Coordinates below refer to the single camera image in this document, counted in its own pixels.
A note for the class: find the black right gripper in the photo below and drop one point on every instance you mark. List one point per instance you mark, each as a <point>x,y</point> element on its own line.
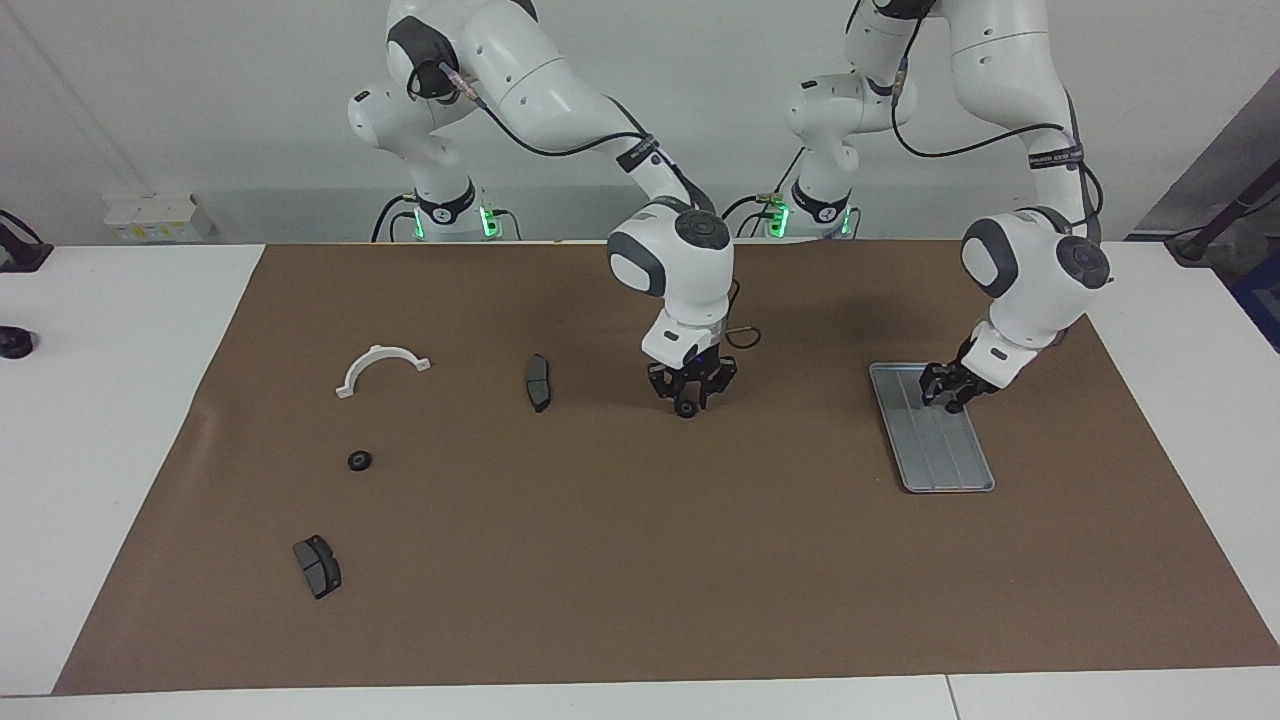
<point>692,370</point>

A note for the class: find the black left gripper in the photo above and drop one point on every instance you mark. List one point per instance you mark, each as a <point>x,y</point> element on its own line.
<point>970,372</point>

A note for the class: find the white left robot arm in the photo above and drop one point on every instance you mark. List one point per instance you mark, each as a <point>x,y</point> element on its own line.
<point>1000,60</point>

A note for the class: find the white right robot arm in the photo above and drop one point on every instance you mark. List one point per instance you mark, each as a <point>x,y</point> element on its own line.
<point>540,80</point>

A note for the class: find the silver metal tray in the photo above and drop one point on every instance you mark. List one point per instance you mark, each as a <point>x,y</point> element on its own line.
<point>935,450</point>

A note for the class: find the single dark grey brake pad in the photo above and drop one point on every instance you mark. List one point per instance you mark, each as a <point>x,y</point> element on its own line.
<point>538,385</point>

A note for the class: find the brown paper table mat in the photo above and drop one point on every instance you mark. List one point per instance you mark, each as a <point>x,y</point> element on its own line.
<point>640,560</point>

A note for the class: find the black stand pole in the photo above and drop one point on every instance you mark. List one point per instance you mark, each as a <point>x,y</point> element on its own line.
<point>1190,248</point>

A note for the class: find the blue crate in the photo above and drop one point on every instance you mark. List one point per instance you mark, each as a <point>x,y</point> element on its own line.
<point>1262,300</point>

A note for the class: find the stacked dark brake pad pair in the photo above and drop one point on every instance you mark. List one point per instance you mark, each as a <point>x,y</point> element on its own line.
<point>318,568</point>

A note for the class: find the black round knob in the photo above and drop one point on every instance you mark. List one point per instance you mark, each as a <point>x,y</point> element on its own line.
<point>14,343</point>

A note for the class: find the white curved plastic bracket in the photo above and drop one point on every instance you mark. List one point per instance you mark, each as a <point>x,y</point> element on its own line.
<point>383,352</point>

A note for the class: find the white wall socket box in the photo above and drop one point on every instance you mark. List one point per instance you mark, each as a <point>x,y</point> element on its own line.
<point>150,215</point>

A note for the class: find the black clamp mount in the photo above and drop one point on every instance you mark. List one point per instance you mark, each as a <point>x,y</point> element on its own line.
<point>30,255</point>

